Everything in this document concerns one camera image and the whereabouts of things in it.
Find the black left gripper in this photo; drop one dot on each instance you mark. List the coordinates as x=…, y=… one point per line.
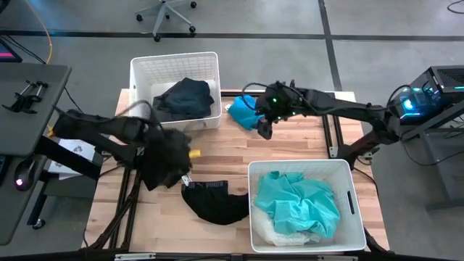
x=174, y=143

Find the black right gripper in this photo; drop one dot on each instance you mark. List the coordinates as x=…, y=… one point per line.
x=279, y=103

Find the navy garment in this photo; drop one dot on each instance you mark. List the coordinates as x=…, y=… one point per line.
x=188, y=96

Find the black boxer briefs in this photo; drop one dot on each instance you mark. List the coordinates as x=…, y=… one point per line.
x=217, y=203

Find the turquoise garment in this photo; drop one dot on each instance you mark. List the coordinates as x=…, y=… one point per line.
x=297, y=203

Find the white garment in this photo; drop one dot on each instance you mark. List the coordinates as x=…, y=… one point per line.
x=268, y=228

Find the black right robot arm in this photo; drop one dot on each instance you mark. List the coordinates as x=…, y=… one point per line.
x=348, y=107

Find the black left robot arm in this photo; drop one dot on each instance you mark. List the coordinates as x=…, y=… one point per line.
x=101, y=130

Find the bright blue cloth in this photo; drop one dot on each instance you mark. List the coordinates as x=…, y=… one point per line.
x=243, y=110

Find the black table clamp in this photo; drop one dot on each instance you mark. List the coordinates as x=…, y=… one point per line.
x=292, y=84

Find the white plastic storage bin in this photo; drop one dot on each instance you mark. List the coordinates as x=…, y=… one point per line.
x=348, y=174
x=174, y=69

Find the white paper sheets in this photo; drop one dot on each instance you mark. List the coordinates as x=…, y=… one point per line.
x=78, y=148

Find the yellow connector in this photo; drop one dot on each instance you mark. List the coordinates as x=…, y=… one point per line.
x=50, y=131

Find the grey office chair base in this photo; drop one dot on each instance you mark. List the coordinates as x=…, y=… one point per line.
x=163, y=14

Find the grey desk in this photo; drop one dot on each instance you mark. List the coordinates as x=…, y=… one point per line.
x=29, y=137

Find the black computer mouse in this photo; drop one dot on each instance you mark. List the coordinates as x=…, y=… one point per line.
x=24, y=175

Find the black clamp tool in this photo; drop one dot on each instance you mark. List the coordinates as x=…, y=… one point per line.
x=25, y=98

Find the black desk foot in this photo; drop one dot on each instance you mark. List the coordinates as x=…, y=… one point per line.
x=38, y=224

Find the black computer tower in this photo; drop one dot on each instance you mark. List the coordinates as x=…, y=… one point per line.
x=442, y=83

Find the dark monitor screen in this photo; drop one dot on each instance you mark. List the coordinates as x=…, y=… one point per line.
x=9, y=54

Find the silver metal bracket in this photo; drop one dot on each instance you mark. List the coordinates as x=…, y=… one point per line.
x=134, y=256

